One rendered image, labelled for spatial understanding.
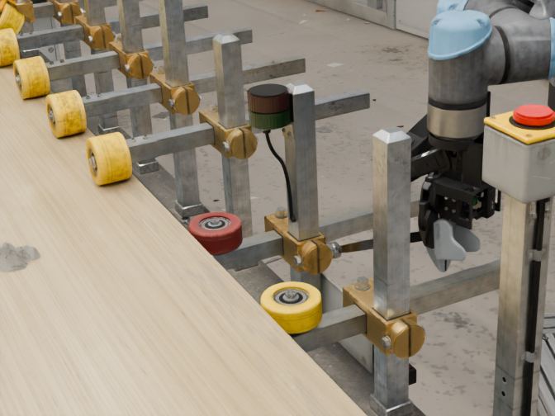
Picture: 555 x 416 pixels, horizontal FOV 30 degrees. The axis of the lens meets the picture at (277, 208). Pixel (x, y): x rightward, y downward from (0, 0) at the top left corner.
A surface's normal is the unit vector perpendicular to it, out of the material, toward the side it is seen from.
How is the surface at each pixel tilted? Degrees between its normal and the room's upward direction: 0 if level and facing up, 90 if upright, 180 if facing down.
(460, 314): 0
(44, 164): 0
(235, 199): 90
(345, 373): 0
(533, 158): 90
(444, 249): 93
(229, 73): 90
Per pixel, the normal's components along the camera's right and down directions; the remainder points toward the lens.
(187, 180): 0.45, 0.37
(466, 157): -0.69, 0.35
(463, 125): 0.05, 0.44
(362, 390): -0.04, -0.90
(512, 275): -0.89, 0.23
